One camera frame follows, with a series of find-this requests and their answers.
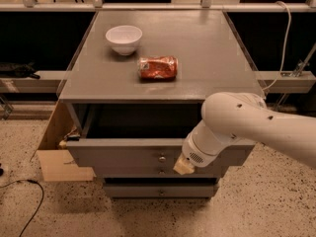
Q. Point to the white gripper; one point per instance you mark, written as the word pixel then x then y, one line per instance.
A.
pixel 195 152

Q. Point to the grey top drawer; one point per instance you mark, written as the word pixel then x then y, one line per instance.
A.
pixel 126 153

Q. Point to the grey drawer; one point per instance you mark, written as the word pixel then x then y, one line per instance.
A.
pixel 126 153
pixel 157 172
pixel 174 190

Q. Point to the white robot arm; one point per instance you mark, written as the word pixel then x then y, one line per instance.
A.
pixel 227 118

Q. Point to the grey bottom drawer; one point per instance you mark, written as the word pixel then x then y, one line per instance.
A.
pixel 174 190

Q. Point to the grey middle drawer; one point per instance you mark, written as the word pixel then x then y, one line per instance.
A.
pixel 157 172

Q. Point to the grey drawer cabinet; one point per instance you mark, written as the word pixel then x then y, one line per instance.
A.
pixel 135 93

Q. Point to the crushed orange soda can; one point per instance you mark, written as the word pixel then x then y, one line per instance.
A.
pixel 158 68

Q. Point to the items inside cardboard box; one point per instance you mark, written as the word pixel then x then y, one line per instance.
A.
pixel 73 135

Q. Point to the cardboard box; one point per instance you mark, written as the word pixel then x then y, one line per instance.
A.
pixel 58 165

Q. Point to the white ceramic bowl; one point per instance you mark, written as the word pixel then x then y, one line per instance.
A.
pixel 124 39

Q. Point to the black object on shelf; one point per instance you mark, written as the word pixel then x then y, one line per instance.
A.
pixel 17 70

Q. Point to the metal frame rail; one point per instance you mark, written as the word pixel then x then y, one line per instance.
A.
pixel 96 5

